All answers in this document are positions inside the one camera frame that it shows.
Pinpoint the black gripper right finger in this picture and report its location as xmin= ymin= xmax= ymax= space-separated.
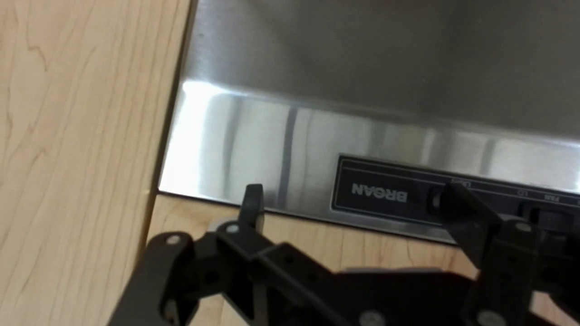
xmin=437 ymin=182 xmax=580 ymax=326

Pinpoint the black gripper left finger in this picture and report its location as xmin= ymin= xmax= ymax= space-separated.
xmin=107 ymin=182 xmax=341 ymax=326

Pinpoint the black hood light switch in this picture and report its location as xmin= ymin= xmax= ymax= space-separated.
xmin=426 ymin=186 xmax=442 ymax=215

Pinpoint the right cabinet door over hood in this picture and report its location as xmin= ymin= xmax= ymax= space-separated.
xmin=143 ymin=193 xmax=580 ymax=326

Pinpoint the stainless steel range hood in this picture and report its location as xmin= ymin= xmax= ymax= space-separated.
xmin=159 ymin=0 xmax=580 ymax=242

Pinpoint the tall wooden cabinet left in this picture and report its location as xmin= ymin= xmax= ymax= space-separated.
xmin=0 ymin=0 xmax=192 ymax=326

